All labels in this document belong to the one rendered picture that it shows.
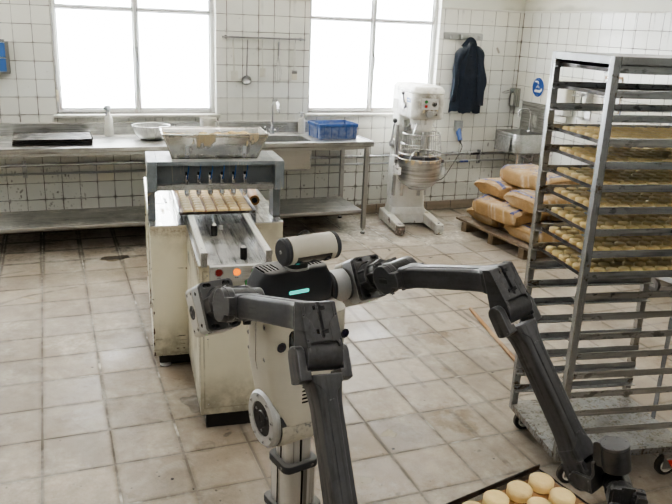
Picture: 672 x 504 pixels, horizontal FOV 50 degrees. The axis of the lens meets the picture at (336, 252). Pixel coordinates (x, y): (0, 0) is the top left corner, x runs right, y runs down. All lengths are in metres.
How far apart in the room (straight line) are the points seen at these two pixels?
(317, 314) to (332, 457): 0.26
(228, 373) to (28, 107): 3.94
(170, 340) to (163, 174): 0.92
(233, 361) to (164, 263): 0.79
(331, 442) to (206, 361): 2.20
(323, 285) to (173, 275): 2.17
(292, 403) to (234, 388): 1.64
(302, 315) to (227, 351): 2.15
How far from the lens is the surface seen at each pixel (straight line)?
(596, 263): 3.29
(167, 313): 4.10
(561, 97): 7.52
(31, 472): 3.51
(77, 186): 6.97
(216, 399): 3.56
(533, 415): 3.66
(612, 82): 2.91
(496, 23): 8.12
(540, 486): 1.57
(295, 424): 1.96
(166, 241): 3.96
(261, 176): 4.02
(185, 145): 3.90
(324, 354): 1.32
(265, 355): 1.87
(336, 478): 1.31
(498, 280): 1.61
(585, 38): 7.49
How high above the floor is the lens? 1.88
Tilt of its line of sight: 17 degrees down
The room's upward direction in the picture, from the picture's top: 2 degrees clockwise
